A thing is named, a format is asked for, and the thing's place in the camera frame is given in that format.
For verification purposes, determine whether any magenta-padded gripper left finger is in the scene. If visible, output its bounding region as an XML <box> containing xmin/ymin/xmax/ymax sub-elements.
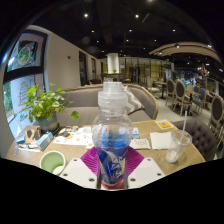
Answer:
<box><xmin>59</xmin><ymin>146</ymin><xmax>101</xmax><ymax>189</ymax></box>

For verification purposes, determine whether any clear plastic cup with straw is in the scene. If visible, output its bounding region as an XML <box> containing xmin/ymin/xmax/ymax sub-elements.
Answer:
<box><xmin>165</xmin><ymin>109</ymin><xmax>193</xmax><ymax>164</ymax></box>

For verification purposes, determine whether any grey curved sofa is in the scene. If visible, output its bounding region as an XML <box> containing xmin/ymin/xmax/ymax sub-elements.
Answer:
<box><xmin>54</xmin><ymin>83</ymin><xmax>160</xmax><ymax>128</ymax></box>

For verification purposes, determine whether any group of ceiling spot lights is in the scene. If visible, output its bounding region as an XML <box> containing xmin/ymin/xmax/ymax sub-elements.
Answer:
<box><xmin>79</xmin><ymin>0</ymin><xmax>221</xmax><ymax>73</ymax></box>

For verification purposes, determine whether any window with tree sticker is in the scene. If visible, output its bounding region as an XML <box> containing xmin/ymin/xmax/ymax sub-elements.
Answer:
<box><xmin>3</xmin><ymin>74</ymin><xmax>46</xmax><ymax>134</ymax></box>

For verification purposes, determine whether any white paper napkin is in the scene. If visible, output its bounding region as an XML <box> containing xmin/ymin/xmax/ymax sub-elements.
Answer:
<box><xmin>149</xmin><ymin>131</ymin><xmax>174</xmax><ymax>150</ymax></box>

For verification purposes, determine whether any pale green mug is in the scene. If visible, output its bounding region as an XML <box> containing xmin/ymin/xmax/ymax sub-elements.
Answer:
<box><xmin>39</xmin><ymin>150</ymin><xmax>67</xmax><ymax>176</ymax></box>

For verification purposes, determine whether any framed food picture window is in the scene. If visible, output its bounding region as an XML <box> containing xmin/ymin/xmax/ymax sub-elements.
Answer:
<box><xmin>6</xmin><ymin>31</ymin><xmax>48</xmax><ymax>73</ymax></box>

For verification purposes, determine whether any green potted plant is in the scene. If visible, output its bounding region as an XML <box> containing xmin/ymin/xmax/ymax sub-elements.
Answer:
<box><xmin>20</xmin><ymin>82</ymin><xmax>81</xmax><ymax>134</ymax></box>

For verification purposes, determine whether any dark grey tufted chair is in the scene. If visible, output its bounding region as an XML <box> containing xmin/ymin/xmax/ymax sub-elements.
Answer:
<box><xmin>173</xmin><ymin>118</ymin><xmax>219</xmax><ymax>161</ymax></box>

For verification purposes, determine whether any light blue tissue box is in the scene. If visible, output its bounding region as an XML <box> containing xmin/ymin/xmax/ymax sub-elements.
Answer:
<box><xmin>35</xmin><ymin>130</ymin><xmax>55</xmax><ymax>152</ymax></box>

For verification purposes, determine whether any brown cardboard holder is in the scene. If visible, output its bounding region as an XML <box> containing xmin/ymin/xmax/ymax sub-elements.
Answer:
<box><xmin>24</xmin><ymin>125</ymin><xmax>43</xmax><ymax>145</ymax></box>

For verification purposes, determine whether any yellow square card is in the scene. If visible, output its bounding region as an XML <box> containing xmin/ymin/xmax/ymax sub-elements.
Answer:
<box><xmin>154</xmin><ymin>119</ymin><xmax>175</xmax><ymax>131</ymax></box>

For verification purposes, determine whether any small blue white packet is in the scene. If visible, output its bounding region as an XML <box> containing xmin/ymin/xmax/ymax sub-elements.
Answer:
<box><xmin>14</xmin><ymin>134</ymin><xmax>27</xmax><ymax>145</ymax></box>

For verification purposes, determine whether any clear bottle with blue label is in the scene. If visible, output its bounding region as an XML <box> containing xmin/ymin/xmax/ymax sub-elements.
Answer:
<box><xmin>90</xmin><ymin>81</ymin><xmax>134</xmax><ymax>188</ymax></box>

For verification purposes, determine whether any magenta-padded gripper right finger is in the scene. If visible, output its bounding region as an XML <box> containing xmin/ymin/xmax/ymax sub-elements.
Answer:
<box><xmin>124</xmin><ymin>146</ymin><xmax>167</xmax><ymax>189</ymax></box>

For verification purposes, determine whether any group of oval-back dining chairs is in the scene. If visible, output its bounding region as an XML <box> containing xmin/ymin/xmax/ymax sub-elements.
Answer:
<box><xmin>146</xmin><ymin>76</ymin><xmax>224</xmax><ymax>134</ymax></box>

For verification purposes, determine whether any printed menu leaflet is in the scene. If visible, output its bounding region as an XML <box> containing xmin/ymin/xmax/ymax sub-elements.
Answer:
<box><xmin>53</xmin><ymin>125</ymin><xmax>94</xmax><ymax>147</ymax></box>

